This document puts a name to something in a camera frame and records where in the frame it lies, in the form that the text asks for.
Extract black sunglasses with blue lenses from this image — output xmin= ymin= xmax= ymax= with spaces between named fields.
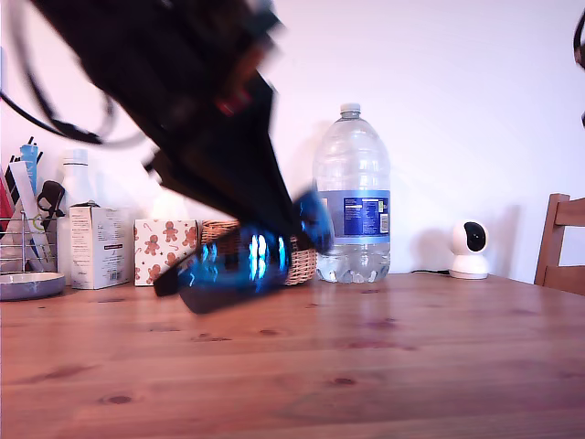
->
xmin=153 ymin=189 xmax=337 ymax=316

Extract white paper tissue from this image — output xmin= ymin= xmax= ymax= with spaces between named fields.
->
xmin=153 ymin=189 xmax=191 ymax=221

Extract gingerbread print tissue box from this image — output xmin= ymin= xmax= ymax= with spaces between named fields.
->
xmin=133 ymin=218 xmax=202 ymax=287

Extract large clear plastic water bottle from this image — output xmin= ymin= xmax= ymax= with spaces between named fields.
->
xmin=312 ymin=102 xmax=392 ymax=284

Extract white printed carton box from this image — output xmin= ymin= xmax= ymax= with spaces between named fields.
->
xmin=69 ymin=203 xmax=133 ymax=291

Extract white flask bottle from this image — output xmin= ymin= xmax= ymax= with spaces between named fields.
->
xmin=57 ymin=148 xmax=100 ymax=287

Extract black plastic clip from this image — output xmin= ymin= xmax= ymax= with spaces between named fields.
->
xmin=36 ymin=180 xmax=67 ymax=223

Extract blue paper packet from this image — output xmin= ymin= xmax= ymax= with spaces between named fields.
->
xmin=18 ymin=136 xmax=45 ymax=196

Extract red packet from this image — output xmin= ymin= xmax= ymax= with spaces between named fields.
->
xmin=0 ymin=168 xmax=15 ymax=220

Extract grey ceramic plate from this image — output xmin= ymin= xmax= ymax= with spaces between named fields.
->
xmin=0 ymin=272 xmax=67 ymax=302

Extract wooden chair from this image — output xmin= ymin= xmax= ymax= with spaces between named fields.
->
xmin=533 ymin=193 xmax=585 ymax=290

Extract woven wicker basket with handle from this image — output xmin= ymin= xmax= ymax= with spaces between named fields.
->
xmin=200 ymin=218 xmax=319 ymax=287

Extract metal wire rack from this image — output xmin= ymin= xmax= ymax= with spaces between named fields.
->
xmin=0 ymin=217 xmax=59 ymax=274

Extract small white round camera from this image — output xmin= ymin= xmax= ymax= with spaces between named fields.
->
xmin=448 ymin=220 xmax=490 ymax=281

